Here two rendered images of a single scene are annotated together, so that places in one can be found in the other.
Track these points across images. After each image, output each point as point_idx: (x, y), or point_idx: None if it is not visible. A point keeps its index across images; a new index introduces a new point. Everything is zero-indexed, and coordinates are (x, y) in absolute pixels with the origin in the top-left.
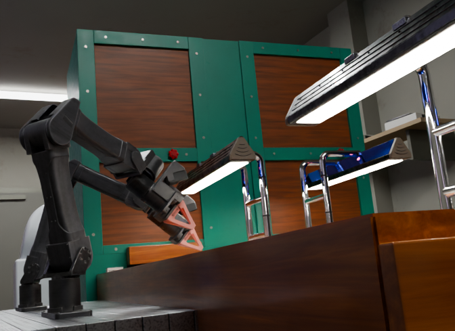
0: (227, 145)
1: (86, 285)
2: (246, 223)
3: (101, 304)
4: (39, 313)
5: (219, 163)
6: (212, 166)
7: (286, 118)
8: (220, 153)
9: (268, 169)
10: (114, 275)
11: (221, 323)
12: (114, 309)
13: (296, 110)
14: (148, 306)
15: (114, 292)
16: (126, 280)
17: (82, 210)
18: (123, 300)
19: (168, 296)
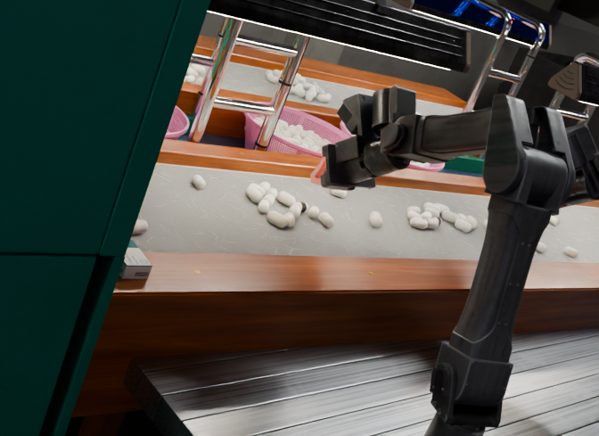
0: (436, 24)
1: (95, 341)
2: (223, 76)
3: (408, 363)
4: (573, 427)
5: (434, 59)
6: (410, 50)
7: (580, 94)
8: (420, 28)
9: None
10: (366, 300)
11: None
12: (578, 359)
13: (594, 96)
14: (566, 336)
15: (346, 328)
16: (452, 308)
17: (165, 103)
18: (409, 337)
19: (591, 320)
